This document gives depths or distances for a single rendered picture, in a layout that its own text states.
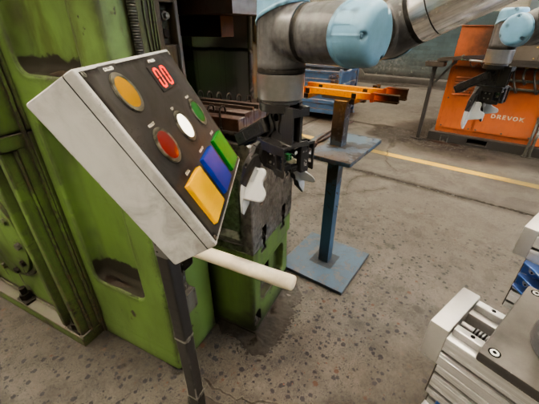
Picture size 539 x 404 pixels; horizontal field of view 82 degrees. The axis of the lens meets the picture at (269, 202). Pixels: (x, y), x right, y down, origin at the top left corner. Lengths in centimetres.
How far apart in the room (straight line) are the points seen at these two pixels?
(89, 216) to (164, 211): 90
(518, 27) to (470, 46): 327
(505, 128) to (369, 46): 402
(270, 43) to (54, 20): 71
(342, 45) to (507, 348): 50
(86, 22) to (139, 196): 52
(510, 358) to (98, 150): 64
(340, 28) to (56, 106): 34
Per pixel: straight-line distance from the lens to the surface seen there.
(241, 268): 92
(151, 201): 45
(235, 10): 101
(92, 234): 137
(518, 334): 66
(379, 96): 133
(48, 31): 111
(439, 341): 69
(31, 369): 177
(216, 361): 150
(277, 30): 48
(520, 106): 436
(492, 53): 126
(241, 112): 108
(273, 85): 49
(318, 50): 44
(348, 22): 42
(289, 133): 50
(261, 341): 153
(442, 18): 51
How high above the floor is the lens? 124
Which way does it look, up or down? 30 degrees down
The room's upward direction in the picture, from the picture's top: straight up
